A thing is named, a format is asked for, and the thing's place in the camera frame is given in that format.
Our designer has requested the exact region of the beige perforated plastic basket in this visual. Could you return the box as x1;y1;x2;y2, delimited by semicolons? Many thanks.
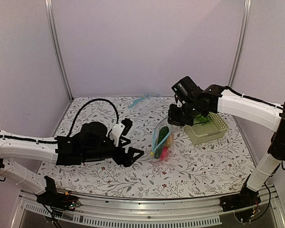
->
184;113;229;145

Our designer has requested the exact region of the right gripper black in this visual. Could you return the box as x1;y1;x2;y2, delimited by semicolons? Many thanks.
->
167;100;200;127

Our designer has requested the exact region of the green toy grape bunch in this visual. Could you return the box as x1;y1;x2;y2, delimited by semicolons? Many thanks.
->
195;114;211;124

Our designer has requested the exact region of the floral patterned tablecloth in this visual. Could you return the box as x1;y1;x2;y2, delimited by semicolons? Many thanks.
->
38;97;255;199

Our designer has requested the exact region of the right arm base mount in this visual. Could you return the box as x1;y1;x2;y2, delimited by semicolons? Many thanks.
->
220;185;261;223

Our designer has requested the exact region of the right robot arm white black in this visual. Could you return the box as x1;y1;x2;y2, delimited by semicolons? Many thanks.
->
168;76;285;207

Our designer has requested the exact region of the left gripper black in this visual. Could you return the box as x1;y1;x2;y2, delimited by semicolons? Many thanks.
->
83;139;144;168

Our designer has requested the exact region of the aluminium front rail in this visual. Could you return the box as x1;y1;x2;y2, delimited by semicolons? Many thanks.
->
14;185;285;228

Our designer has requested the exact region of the left aluminium frame post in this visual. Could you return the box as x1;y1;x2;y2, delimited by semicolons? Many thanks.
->
44;0;74;102

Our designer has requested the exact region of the red toy apple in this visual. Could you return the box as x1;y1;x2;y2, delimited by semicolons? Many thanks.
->
160;146;170;159

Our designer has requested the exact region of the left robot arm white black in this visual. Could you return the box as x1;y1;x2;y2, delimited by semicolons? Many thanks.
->
0;118;144;206

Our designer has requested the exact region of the aluminium frame post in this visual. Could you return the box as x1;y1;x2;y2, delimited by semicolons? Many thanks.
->
44;0;74;102
228;0;252;87

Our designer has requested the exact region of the dark green toy cucumber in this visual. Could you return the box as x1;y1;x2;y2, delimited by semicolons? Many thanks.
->
154;126;170;159

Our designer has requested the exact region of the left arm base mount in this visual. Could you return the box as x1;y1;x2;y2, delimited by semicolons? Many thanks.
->
36;176;81;211

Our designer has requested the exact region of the clear zip bag blue zipper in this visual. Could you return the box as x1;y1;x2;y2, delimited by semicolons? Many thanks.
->
150;117;174;160

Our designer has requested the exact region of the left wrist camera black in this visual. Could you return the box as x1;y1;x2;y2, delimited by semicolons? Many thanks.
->
121;118;133;136

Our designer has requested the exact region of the right aluminium frame post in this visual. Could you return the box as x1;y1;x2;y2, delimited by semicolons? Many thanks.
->
228;0;252;87

